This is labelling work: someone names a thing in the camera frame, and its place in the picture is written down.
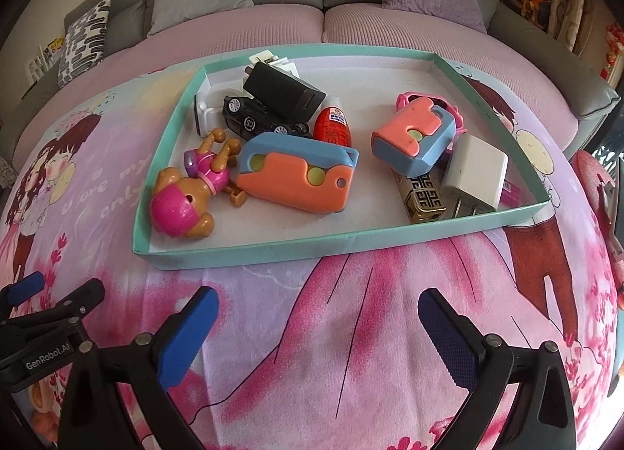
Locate pink smartwatch black screen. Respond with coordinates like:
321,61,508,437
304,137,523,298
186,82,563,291
394,91,466,139

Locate purple lighter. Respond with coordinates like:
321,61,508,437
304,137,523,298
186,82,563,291
500,180,523,208

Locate large orange blue toy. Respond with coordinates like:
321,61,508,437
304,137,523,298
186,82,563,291
235,132,360,214

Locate cream plastic hair clip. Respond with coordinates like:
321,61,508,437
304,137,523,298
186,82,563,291
248,50,299,78

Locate red glue bottle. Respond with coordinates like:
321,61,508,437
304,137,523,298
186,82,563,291
312,96,352,148

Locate gold patterned lighter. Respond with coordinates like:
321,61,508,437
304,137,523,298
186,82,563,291
394,172,446,224

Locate white power adapter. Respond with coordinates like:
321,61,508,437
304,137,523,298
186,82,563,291
441,133,509,217

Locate pink brown puppy toy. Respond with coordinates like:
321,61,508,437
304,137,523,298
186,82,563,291
149,128,248,238

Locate black power adapter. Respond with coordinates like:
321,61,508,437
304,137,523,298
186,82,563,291
243,62,326,123

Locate black toy car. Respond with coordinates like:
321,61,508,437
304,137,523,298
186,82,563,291
222,96,311,140

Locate black white patterned pillow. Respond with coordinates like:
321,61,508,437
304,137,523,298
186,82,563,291
57,0,112,89

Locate magazines behind sofa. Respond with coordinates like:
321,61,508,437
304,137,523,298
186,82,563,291
24,36,64,85

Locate teal shallow box tray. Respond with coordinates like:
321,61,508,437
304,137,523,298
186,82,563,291
131,44,549,270

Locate pink sofa cover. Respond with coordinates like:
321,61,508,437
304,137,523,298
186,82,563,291
1,4,578,169

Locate small orange blue toy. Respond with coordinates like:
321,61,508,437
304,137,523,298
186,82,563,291
370,96,457,177

